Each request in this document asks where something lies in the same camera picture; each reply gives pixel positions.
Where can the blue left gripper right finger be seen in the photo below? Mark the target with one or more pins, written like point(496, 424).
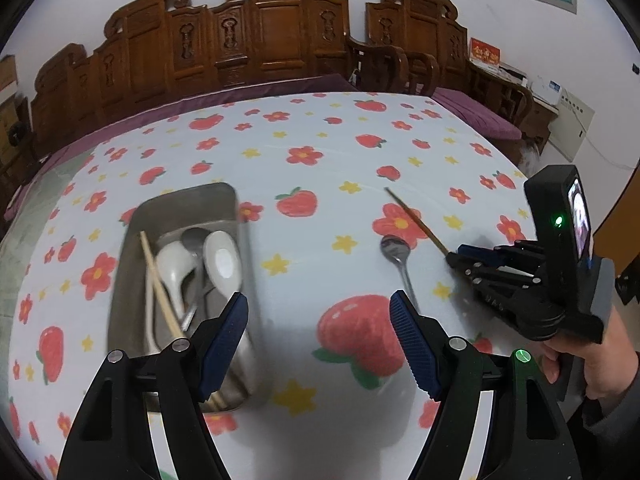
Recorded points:
point(419, 338)

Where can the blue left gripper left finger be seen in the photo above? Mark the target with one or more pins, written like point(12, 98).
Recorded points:
point(218, 338)

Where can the light bamboo chopstick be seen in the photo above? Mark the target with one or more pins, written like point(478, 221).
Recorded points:
point(161, 298)

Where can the metal spoon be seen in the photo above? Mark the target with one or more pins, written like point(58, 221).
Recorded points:
point(193, 240)
point(397, 251)

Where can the dark brown chopstick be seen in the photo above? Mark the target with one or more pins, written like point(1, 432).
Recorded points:
point(419, 222)

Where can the person right hand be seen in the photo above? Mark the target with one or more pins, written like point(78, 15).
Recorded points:
point(609, 367)

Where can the white plastic spoon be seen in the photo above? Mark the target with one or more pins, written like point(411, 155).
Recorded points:
point(223, 263)

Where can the grey metal tray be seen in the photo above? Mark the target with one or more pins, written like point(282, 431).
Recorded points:
point(213, 207)

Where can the white ladle spoon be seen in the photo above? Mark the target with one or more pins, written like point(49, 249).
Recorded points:
point(174, 263)

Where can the strawberry flower tablecloth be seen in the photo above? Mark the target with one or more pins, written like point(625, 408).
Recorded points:
point(317, 181)

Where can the wooden side table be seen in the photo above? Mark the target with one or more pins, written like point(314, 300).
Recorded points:
point(512, 100)

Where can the purple seat cushion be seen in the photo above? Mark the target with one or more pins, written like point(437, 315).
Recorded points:
point(476, 115)

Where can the red sign card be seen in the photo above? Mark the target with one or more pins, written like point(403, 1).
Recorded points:
point(482, 52)

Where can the carved wooden armchair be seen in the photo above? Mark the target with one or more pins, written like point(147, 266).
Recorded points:
point(434, 43)

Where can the carved wooden bench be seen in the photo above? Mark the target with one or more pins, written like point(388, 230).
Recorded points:
point(156, 52)

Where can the white wall electrical box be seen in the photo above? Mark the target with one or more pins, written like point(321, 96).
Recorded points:
point(569, 129)

